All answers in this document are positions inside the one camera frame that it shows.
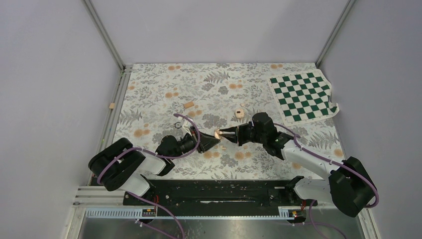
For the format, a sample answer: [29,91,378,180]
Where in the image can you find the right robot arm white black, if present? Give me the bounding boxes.
[215,113,380,217]

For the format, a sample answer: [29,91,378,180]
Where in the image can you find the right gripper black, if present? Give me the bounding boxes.
[220,121,266,146]

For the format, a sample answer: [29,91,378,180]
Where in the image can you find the green white checkered mat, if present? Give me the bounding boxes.
[267,69,340,126]

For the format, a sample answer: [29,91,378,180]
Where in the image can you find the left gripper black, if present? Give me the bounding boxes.
[170,126,220,160]

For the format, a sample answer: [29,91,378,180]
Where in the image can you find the floral patterned table mat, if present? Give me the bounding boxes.
[108,62,352,181]

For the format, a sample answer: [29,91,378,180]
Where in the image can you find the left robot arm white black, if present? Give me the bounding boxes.
[88,126,220,205]

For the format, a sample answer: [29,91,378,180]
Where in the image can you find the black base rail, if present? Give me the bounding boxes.
[123,177,312,217]

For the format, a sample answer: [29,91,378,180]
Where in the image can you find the blue poker chip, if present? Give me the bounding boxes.
[174,122,182,129]

